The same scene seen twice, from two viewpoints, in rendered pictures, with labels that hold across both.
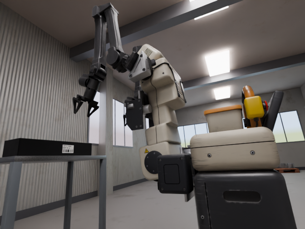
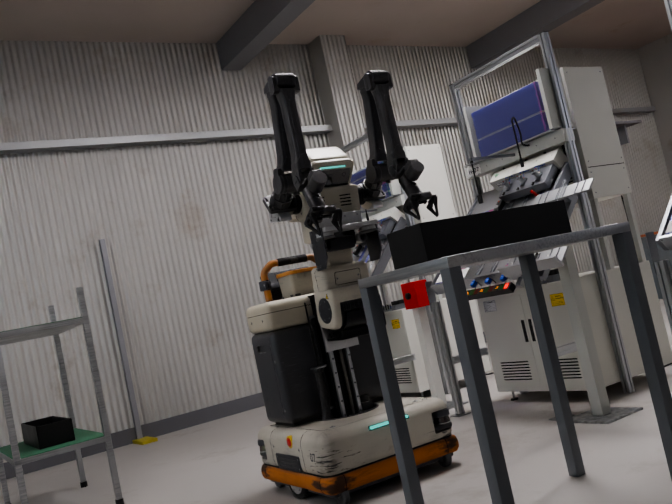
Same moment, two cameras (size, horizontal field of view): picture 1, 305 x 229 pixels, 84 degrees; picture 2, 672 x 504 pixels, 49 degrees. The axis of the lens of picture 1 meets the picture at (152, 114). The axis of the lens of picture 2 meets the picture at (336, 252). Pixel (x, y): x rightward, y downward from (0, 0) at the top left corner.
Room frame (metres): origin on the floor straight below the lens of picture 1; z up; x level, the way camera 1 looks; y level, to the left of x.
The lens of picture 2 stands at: (3.41, 1.65, 0.74)
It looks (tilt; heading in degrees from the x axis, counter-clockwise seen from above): 4 degrees up; 214
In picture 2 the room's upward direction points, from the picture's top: 12 degrees counter-clockwise
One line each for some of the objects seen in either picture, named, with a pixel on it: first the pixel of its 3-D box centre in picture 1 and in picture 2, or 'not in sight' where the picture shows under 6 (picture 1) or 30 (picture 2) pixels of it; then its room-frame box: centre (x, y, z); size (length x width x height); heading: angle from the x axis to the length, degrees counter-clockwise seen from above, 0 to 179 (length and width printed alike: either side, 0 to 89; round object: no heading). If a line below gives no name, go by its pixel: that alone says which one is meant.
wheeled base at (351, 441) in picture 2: not in sight; (352, 440); (0.83, -0.23, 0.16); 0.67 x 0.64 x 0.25; 64
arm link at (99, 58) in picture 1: (100, 42); (388, 123); (0.84, 0.28, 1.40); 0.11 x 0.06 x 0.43; 154
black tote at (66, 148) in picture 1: (54, 149); (482, 234); (1.31, 0.76, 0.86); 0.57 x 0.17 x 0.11; 154
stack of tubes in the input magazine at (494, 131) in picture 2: not in sight; (515, 121); (-0.54, 0.32, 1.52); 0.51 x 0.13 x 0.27; 66
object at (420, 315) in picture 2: not in sight; (426, 344); (-0.55, -0.53, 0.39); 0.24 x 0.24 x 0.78; 66
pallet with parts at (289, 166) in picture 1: (278, 167); not in sight; (6.99, -4.76, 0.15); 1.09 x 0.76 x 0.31; 67
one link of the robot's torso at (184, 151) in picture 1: (168, 171); (358, 315); (0.85, -0.06, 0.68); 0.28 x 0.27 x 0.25; 154
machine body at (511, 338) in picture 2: not in sight; (572, 333); (-0.67, 0.31, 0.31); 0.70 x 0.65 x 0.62; 66
